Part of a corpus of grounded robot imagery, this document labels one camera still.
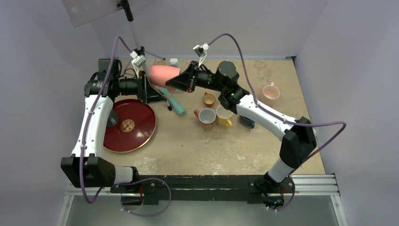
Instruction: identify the salmon mug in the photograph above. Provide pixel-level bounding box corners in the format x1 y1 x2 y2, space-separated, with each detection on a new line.
194 108 216 130

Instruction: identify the yellow mug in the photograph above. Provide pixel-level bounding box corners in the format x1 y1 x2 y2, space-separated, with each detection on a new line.
215 105 233 128

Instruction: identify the red round tray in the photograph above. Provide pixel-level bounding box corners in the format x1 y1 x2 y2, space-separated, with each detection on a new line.
104 99 156 153

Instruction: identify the light pink mug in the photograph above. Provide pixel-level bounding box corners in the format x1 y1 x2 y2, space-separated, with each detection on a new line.
260 82 280 107

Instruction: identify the aluminium frame rail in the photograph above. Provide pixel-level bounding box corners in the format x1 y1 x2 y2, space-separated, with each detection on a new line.
57 175 347 226

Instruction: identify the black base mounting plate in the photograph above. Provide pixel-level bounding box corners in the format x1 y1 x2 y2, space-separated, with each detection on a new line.
111 175 295 207

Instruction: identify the white metronome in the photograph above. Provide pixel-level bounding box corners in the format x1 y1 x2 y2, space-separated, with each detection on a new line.
169 58 180 68

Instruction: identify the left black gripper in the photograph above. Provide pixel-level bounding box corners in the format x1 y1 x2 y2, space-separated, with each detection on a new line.
114 70 166 104

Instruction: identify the silver tripod stand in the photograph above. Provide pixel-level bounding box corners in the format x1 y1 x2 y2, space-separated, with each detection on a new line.
116 0 173 111

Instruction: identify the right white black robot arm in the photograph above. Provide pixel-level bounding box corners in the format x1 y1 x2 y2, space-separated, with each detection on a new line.
163 61 317 192

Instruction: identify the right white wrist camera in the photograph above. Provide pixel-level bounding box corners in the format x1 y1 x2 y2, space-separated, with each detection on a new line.
193 43 209 67

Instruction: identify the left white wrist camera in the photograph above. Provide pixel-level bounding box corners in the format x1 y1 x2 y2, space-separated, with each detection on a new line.
130 50 146 75

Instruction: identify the small orange mug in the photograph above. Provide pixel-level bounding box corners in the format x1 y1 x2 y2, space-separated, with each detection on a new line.
202 92 216 108

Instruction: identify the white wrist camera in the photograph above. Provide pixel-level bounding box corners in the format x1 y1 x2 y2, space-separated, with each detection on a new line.
130 50 146 75
193 43 209 67

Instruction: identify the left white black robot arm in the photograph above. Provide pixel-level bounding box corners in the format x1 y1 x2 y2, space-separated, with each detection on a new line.
61 58 166 193

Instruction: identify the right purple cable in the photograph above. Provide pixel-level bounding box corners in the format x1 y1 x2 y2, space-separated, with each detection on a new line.
207 33 347 213

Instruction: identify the white perforated board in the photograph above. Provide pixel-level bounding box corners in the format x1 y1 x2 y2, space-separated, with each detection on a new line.
62 0 143 28

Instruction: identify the dark grey mug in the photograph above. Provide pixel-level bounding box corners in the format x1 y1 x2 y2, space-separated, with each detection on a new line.
106 109 119 128

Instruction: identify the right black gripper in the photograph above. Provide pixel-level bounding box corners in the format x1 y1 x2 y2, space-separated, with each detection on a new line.
168 60 227 93

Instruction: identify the blue white mug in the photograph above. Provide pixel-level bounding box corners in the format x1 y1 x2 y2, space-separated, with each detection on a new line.
239 115 255 129

